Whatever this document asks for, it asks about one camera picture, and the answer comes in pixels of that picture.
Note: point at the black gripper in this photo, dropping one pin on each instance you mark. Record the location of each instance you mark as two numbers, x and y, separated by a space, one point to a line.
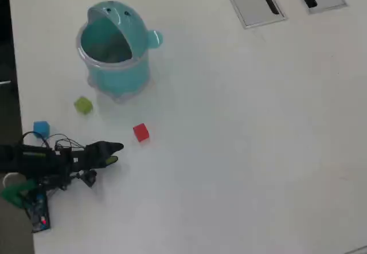
84 158

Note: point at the red lego block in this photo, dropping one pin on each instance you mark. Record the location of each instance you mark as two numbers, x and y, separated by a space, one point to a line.
140 132

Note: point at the green lego block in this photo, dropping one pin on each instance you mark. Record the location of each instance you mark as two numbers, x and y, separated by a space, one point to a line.
83 105

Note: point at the blue lego block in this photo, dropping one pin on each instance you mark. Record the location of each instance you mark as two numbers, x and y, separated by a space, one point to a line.
41 128

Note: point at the teal whale-shaped bin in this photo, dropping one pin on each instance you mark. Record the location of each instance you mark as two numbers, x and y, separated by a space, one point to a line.
120 76

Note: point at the blue circuit board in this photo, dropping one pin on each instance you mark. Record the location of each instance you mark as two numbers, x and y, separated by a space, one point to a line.
38 211

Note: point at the white round clamp pad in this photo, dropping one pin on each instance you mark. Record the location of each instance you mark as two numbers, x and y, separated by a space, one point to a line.
10 178

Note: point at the green table clamp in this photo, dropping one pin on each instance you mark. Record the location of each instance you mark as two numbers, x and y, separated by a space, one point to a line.
11 193

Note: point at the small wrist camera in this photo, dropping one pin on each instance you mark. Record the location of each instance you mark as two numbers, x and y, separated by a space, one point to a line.
89 178

